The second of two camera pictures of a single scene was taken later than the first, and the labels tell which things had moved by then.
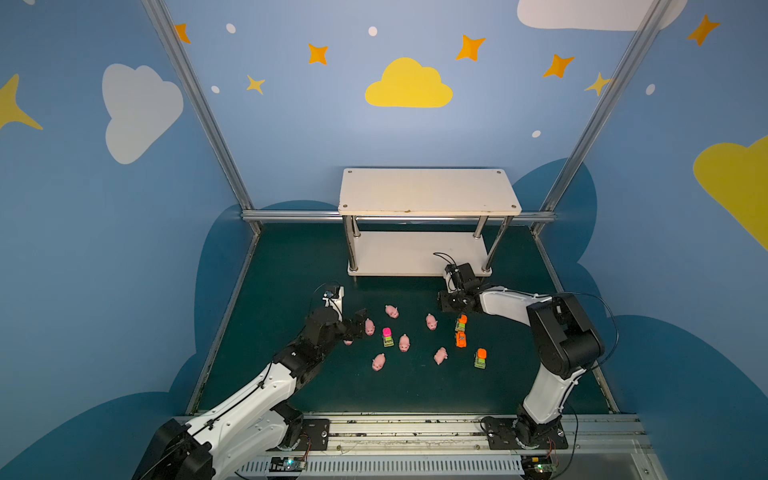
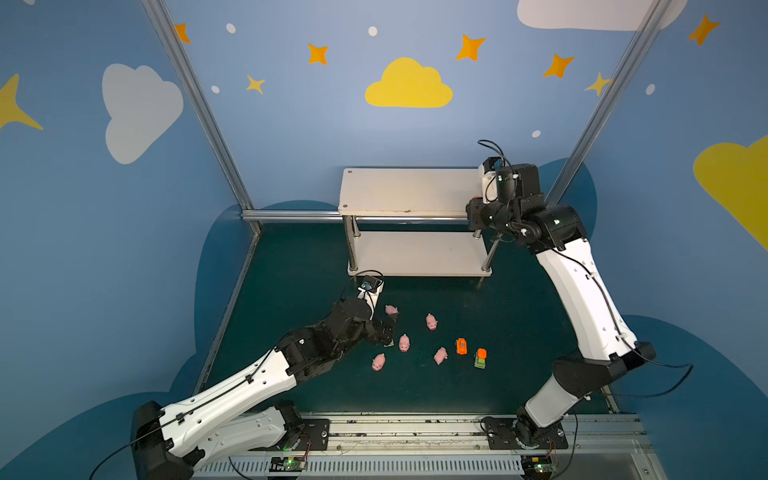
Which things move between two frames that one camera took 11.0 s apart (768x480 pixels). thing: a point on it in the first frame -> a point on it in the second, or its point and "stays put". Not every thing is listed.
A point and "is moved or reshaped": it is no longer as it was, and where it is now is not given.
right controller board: [538, 465] stays put
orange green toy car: [480, 358] stays put
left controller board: [287, 464] stays put
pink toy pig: [378, 362] stays put
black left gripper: [351, 324] -> [372, 324]
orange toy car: [461, 339] is moved or reshaped
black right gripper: [450, 300] -> [475, 213]
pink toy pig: [404, 343] stays put
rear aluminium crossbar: [332, 216] stays put
